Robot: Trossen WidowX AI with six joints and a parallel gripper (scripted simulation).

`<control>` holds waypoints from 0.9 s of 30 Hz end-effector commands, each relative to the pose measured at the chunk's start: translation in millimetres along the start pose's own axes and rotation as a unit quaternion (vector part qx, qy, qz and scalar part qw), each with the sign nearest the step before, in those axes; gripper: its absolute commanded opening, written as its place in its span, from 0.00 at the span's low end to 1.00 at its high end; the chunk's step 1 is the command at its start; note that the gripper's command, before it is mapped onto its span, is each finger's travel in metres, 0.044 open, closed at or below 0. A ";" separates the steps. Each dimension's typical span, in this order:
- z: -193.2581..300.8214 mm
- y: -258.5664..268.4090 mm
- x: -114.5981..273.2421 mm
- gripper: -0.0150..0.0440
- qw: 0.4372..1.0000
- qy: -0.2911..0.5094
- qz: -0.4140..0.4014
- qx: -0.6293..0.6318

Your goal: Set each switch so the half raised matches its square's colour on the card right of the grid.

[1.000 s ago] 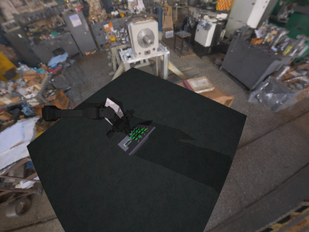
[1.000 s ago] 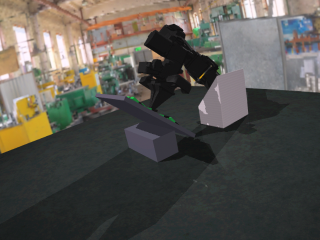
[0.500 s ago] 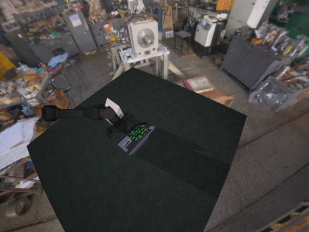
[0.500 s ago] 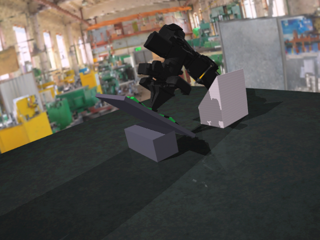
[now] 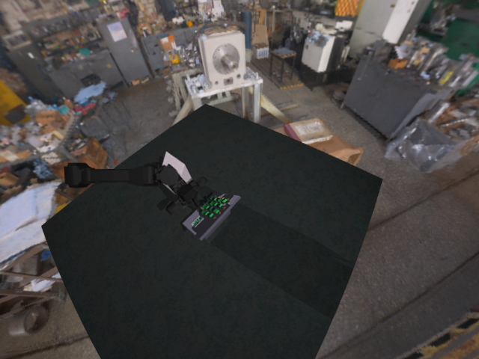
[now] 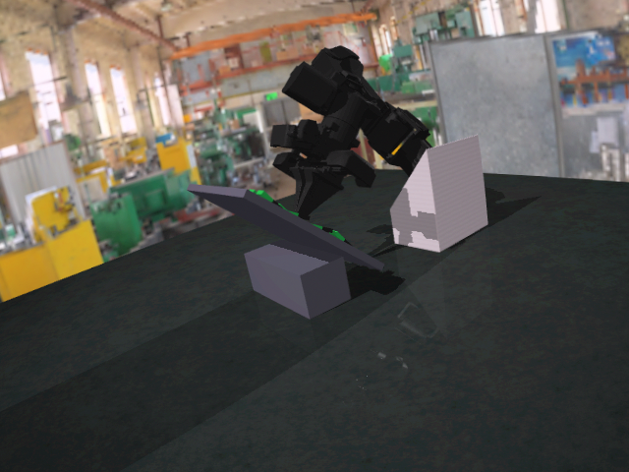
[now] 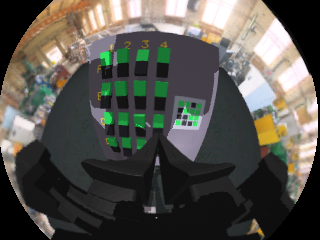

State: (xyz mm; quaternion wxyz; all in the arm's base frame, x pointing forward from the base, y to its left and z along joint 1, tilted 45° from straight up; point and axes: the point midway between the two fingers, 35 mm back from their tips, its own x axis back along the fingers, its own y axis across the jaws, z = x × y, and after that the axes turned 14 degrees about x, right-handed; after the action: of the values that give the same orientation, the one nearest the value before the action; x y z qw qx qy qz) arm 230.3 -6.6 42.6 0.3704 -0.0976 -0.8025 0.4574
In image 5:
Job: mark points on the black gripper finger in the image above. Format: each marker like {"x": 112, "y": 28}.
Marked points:
{"x": 192, "y": 205}
{"x": 195, "y": 200}

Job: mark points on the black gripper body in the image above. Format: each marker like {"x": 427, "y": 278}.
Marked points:
{"x": 173, "y": 205}

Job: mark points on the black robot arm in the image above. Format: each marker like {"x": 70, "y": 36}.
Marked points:
{"x": 80, "y": 175}

